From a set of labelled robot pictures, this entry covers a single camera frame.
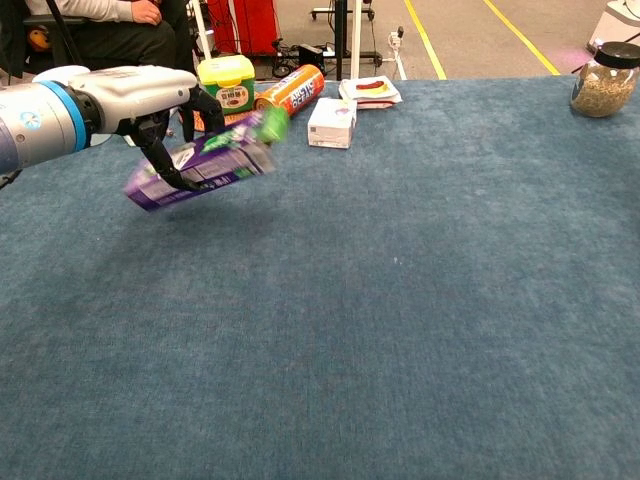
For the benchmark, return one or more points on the black tripod with slanted pole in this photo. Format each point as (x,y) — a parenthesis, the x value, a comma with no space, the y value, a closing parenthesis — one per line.
(60,25)

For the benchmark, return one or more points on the blue table cloth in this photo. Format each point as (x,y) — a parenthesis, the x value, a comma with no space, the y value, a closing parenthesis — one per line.
(320,325)

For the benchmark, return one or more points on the woven round coaster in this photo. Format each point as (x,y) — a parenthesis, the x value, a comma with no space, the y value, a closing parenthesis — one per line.
(198,121)

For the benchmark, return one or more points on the seated person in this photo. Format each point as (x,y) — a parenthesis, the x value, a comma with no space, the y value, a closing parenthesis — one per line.
(125,42)

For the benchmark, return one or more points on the black power adapter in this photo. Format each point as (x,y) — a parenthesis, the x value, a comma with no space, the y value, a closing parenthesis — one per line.
(311,51)

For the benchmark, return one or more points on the white snack packet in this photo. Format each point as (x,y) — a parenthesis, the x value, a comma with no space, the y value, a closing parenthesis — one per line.
(372,90)

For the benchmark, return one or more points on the small white cardboard box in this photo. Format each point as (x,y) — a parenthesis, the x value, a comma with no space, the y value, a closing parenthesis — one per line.
(330,125)

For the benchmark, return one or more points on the white machine housing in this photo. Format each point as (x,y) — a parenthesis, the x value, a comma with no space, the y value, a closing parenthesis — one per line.
(617,25)

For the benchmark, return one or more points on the purple toothpaste carton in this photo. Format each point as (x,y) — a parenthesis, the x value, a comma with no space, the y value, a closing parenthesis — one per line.
(220,162)

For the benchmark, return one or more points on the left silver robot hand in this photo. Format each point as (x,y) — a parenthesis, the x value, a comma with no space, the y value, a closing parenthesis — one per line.
(135,95)

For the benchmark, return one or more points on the black tripod with straight pole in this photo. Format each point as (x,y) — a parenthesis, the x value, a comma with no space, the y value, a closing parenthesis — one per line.
(342,40)

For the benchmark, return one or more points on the glass jar black lid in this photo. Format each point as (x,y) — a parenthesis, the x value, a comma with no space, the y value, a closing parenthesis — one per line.
(602,90)

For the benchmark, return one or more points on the white plastic pitcher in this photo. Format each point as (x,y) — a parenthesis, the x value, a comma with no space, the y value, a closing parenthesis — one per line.
(60,72)

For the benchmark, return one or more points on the white frame leg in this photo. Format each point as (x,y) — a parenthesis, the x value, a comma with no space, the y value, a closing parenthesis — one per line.
(200,30)

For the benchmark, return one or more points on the yellow green lidded container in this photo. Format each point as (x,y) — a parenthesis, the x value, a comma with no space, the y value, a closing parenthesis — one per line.
(230,75)

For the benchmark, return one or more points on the white upright post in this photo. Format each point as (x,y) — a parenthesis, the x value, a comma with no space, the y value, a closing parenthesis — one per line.
(356,40)

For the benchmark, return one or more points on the orange drink can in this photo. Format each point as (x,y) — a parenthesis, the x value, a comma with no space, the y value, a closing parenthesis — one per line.
(302,90)

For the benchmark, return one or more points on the light green brush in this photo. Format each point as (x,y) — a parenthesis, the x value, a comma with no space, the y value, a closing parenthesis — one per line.
(127,140)

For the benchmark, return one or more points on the red cabinet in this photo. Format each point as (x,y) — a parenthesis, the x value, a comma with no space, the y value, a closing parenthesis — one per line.
(245,25)

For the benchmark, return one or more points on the white power strip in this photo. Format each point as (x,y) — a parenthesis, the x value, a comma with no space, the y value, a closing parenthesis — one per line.
(394,39)

